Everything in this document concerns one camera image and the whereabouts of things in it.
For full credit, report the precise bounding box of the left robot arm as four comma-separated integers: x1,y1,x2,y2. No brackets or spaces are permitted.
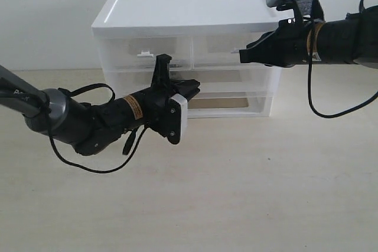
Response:
1,67,200,156

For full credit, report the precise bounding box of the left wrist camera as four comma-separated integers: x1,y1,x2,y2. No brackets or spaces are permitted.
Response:
151,54,187,145

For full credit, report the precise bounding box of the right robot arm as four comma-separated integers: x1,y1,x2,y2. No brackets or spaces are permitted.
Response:
239,6,377,68

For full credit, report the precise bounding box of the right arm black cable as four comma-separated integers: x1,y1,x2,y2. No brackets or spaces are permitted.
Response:
307,0,378,119

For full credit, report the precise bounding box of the white plastic drawer cabinet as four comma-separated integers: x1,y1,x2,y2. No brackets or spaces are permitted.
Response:
92,0,291,118

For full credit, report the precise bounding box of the clear plastic storage box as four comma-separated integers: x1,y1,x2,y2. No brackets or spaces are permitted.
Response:
104,66,281,99

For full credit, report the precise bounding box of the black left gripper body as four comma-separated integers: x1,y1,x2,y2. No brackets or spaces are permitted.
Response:
145,80,185,140

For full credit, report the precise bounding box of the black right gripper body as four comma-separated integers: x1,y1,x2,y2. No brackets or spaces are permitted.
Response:
275,19,311,68

